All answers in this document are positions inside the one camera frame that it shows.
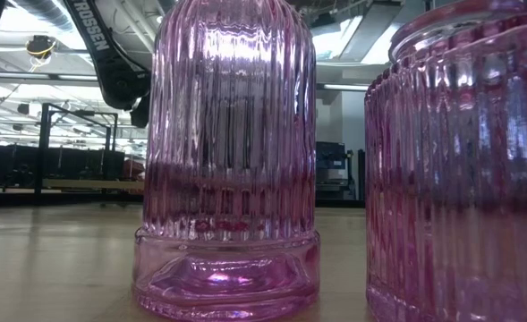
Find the red background box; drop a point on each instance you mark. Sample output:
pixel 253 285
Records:
pixel 133 170

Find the black background machine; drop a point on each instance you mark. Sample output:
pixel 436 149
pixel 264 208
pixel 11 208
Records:
pixel 330 170

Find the black workbench row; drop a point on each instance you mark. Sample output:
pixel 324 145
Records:
pixel 79 163

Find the pink ribbed wide-mouth vase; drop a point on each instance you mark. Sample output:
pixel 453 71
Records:
pixel 460 179

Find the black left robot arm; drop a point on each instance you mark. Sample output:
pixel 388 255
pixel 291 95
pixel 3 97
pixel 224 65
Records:
pixel 111 67

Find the black round ceiling device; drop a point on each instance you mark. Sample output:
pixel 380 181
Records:
pixel 40 46

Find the pink ribbed bottle vase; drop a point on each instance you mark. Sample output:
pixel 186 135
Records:
pixel 227 134

